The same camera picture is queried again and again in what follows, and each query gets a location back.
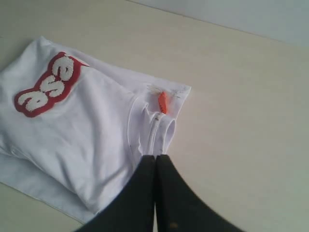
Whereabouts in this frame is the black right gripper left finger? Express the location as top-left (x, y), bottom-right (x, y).
top-left (77, 155), bottom-right (155, 232)

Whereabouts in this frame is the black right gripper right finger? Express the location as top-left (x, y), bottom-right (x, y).
top-left (155, 155), bottom-right (241, 232)

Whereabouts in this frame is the orange neck tag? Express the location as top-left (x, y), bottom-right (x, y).
top-left (158, 91), bottom-right (168, 114)

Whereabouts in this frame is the white t-shirt red lettering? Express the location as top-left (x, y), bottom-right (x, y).
top-left (0, 37), bottom-right (191, 223)

